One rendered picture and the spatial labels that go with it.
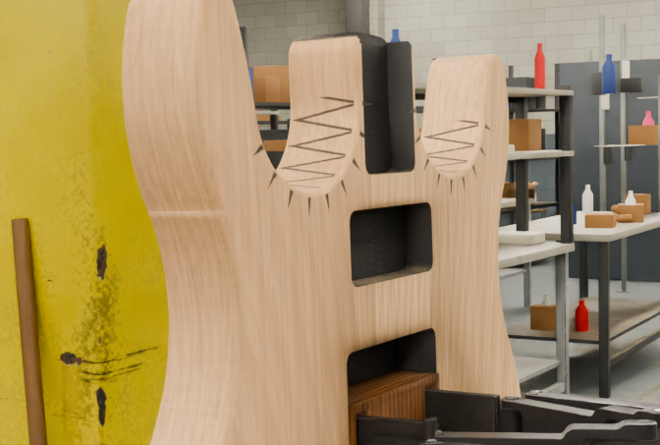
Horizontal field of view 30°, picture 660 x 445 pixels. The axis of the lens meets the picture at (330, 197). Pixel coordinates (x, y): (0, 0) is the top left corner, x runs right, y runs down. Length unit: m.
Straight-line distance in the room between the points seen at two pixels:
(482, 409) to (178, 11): 0.29
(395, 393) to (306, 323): 0.10
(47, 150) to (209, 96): 1.15
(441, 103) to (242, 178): 0.27
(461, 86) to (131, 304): 0.96
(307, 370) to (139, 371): 1.12
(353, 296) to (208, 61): 0.16
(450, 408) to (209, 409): 0.19
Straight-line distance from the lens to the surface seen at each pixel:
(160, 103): 0.55
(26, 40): 1.71
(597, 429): 0.61
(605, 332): 6.91
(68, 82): 1.66
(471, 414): 0.70
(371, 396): 0.67
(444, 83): 0.80
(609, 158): 10.34
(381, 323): 0.67
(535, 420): 0.69
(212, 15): 0.55
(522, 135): 6.11
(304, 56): 0.67
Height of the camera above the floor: 1.47
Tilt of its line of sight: 3 degrees down
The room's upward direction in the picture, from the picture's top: 1 degrees counter-clockwise
